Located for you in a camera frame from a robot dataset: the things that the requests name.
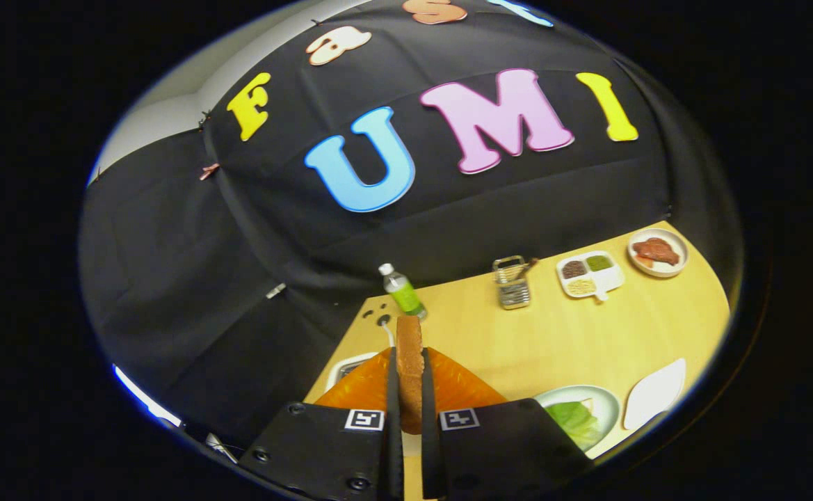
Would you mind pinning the white toaster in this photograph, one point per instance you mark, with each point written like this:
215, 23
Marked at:
336, 369

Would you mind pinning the white shallow plate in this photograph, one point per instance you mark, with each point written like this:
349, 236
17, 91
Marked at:
604, 403

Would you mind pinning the white leaf-shaped plate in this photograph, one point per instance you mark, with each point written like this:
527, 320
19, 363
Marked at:
656, 393

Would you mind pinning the black backdrop cloth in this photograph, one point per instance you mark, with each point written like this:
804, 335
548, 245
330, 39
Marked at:
239, 243

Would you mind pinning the pink clothespin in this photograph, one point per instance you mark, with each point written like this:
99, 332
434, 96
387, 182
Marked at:
209, 170

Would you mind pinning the white divided dish with beans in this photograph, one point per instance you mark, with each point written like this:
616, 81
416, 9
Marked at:
608, 278

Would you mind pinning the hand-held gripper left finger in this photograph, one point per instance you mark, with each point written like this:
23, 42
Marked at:
393, 452

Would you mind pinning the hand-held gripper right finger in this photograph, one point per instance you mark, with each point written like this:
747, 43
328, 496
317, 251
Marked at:
430, 452

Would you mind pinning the small round white plate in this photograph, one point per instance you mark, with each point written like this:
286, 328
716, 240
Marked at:
656, 273

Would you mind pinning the white clip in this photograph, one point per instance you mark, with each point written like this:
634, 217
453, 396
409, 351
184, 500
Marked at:
275, 290

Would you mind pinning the red meat piece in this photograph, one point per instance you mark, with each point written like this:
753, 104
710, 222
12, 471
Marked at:
655, 250

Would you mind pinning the brown toast slice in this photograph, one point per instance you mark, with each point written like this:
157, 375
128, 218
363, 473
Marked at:
410, 369

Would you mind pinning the green label water bottle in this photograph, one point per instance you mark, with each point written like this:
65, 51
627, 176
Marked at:
403, 292

